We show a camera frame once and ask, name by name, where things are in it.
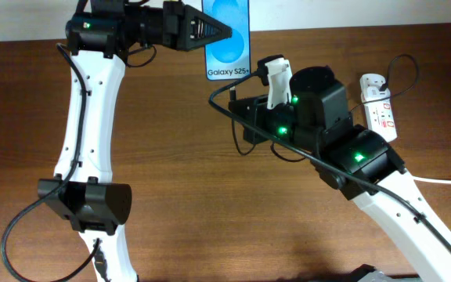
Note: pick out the blue Samsung Galaxy smartphone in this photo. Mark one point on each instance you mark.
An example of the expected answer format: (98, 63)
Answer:
(230, 58)

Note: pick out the white USB wall charger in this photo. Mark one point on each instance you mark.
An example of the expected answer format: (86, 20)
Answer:
(373, 94)

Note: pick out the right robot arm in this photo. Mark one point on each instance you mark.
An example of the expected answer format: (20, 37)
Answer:
(312, 119)

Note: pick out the white power strip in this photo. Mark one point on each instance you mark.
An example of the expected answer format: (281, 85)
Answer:
(379, 115)

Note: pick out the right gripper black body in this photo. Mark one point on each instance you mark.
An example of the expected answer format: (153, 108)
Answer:
(265, 129)

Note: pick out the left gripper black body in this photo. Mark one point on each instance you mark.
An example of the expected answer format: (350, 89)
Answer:
(163, 27)

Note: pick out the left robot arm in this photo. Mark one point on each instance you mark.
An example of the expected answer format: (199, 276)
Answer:
(101, 36)

